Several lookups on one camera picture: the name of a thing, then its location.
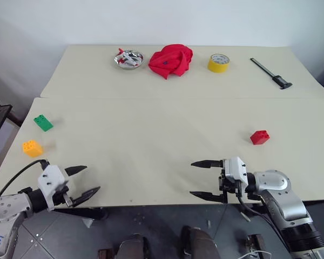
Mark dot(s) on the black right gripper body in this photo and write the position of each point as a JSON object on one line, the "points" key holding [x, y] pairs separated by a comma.
{"points": [[228, 187]]}

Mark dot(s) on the yellow tape roll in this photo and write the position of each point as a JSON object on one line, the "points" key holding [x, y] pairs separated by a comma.
{"points": [[218, 64]]}

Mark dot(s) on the green toy brick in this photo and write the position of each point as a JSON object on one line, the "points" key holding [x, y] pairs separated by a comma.
{"points": [[44, 123]]}

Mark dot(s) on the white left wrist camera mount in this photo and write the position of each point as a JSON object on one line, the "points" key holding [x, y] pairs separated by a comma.
{"points": [[50, 176]]}

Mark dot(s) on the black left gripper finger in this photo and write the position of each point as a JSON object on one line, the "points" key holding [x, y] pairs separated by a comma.
{"points": [[86, 194], [76, 170]]}

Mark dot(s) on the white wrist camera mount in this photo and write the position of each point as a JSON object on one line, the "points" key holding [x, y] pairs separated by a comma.
{"points": [[50, 176], [236, 170]]}

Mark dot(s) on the black vernier caliper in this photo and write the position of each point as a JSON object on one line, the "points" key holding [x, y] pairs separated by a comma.
{"points": [[272, 75]]}

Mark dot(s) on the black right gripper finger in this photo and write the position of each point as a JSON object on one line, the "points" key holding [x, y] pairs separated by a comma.
{"points": [[209, 197], [209, 164]]}

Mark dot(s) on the red and white small parts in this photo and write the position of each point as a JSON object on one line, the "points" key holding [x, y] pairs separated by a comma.
{"points": [[128, 58]]}

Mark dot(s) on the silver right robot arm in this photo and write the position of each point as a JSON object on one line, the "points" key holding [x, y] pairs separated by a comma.
{"points": [[276, 184]]}

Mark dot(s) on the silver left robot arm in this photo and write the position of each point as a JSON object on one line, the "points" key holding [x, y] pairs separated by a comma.
{"points": [[5, 207]]}

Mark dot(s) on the yellow toy brick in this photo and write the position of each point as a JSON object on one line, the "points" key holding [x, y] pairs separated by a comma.
{"points": [[32, 149]]}

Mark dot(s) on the round steel bowl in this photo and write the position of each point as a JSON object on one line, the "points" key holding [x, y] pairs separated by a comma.
{"points": [[118, 64]]}

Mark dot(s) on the crumpled red cloth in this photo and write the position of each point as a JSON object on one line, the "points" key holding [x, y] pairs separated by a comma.
{"points": [[170, 60]]}

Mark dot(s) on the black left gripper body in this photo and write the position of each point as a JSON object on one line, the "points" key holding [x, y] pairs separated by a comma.
{"points": [[60, 198]]}

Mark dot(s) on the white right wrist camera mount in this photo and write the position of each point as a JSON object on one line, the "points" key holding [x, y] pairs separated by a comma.
{"points": [[236, 170]]}

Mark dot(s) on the red toy brick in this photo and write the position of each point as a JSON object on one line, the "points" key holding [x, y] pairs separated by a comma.
{"points": [[260, 138]]}

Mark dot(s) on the dark rounded shape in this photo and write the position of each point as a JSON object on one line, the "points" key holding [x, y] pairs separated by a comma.
{"points": [[198, 242], [133, 246]]}

